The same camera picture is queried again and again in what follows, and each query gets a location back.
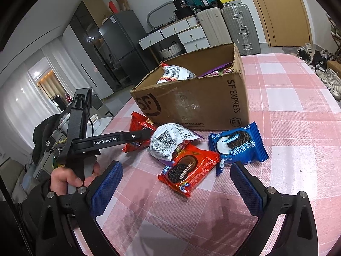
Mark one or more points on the tall cardboard box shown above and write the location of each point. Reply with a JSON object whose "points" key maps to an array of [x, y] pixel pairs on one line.
{"points": [[98, 5]]}

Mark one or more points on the grey refrigerator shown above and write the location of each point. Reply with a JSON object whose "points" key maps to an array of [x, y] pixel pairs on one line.
{"points": [[120, 45]]}

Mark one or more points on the white wardrobe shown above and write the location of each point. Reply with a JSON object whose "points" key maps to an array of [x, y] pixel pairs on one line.
{"points": [[77, 58]]}

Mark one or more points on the wooden door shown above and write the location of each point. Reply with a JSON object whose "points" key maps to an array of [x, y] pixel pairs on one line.
{"points": [[282, 13]]}

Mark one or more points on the purple snack packet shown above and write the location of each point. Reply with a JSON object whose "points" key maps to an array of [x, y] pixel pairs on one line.
{"points": [[215, 68]]}

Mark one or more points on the black printed box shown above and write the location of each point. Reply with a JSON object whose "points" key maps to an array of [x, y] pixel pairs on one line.
{"points": [[181, 2]]}

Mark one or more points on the blue cookie packet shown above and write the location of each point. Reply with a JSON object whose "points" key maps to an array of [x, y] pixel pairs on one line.
{"points": [[237, 144]]}

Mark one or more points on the beige suitcase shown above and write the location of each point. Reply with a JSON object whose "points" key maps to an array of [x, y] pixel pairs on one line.
{"points": [[210, 26]]}

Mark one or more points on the person's left hand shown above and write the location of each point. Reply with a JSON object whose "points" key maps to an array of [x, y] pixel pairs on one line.
{"points": [[61, 178]]}

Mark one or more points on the black bag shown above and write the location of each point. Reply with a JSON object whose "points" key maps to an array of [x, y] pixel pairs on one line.
{"points": [[183, 12]]}

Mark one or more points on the red cookie packet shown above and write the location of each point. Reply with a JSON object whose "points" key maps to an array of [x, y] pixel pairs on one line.
{"points": [[186, 168]]}

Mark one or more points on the red paper bag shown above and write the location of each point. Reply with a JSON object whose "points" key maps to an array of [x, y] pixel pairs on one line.
{"points": [[112, 7]]}

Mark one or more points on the silver snack packet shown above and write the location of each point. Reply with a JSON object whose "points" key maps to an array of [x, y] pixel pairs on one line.
{"points": [[165, 141]]}

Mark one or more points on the white puffed snack bag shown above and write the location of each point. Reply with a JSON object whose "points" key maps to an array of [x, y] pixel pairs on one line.
{"points": [[173, 74]]}

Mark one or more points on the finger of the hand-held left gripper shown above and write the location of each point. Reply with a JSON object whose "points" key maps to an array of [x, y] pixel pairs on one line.
{"points": [[138, 135]]}

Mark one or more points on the small cardboard box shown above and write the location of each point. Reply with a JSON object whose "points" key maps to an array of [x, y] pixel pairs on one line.
{"points": [[334, 65]]}

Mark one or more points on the oval mirror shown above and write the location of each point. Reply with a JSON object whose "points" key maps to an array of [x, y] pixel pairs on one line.
{"points": [[159, 16]]}

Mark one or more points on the pink checked tablecloth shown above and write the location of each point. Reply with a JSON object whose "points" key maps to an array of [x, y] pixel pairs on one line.
{"points": [[279, 138]]}

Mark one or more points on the group of shoes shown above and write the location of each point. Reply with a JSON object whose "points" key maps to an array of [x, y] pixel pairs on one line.
{"points": [[330, 77]]}

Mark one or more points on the white drawer desk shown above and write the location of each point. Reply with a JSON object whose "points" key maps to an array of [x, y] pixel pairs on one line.
{"points": [[191, 36]]}

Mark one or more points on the silver suitcase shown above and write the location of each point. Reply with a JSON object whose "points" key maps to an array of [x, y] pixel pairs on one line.
{"points": [[239, 29]]}

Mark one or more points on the dark cloth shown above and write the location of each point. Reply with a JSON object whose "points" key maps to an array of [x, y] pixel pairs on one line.
{"points": [[45, 130]]}

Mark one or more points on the brown paper bag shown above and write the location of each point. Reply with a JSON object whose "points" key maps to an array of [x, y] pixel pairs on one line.
{"points": [[121, 3]]}

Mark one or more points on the brown cardboard box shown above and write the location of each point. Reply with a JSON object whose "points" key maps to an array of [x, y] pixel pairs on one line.
{"points": [[186, 104]]}

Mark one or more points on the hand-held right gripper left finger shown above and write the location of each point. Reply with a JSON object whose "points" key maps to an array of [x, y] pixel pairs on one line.
{"points": [[106, 184]]}

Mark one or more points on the dark glass cabinet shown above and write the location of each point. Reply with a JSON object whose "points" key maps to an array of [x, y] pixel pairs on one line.
{"points": [[85, 32]]}

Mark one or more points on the white sheer curtain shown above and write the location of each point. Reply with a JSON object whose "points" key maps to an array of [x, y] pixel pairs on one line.
{"points": [[18, 106]]}

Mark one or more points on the small red snack packet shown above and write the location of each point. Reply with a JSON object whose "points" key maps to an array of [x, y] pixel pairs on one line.
{"points": [[137, 124]]}

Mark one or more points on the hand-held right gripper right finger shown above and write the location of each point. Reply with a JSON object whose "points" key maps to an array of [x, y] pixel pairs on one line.
{"points": [[245, 186]]}

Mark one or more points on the woven laundry basket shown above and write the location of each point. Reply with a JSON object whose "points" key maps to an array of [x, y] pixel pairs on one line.
{"points": [[171, 52]]}

